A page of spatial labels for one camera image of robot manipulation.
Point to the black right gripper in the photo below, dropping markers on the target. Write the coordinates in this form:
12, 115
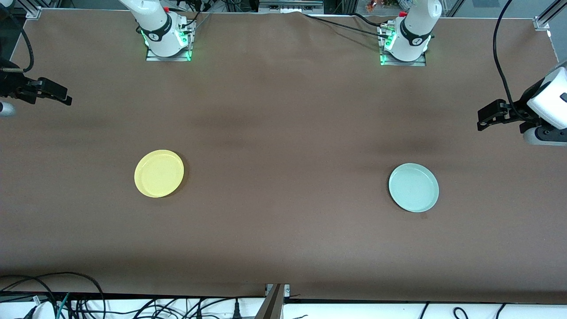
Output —
9, 84

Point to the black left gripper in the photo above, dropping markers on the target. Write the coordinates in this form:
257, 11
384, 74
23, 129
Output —
517, 112

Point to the pale green plate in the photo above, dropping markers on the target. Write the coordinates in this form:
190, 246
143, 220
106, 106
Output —
413, 187

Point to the yellow plate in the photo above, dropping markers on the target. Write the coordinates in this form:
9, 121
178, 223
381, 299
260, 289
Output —
159, 173

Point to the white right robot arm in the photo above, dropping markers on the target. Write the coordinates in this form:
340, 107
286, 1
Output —
157, 26

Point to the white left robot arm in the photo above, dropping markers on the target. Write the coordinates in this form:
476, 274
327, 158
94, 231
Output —
412, 31

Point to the white ledge board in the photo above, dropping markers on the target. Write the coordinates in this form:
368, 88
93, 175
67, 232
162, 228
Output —
376, 311

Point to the grey device box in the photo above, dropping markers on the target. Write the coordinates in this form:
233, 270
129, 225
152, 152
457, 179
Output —
290, 6

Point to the black power plug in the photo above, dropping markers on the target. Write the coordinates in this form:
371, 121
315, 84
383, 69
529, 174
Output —
236, 310

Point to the aluminium frame corner bracket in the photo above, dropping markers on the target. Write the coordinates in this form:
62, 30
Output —
33, 12
544, 21

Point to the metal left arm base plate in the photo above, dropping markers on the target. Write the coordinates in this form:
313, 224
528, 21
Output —
418, 63

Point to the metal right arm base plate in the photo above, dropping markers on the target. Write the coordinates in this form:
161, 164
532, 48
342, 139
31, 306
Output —
153, 57

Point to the aluminium profile post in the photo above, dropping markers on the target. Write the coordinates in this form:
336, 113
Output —
271, 303

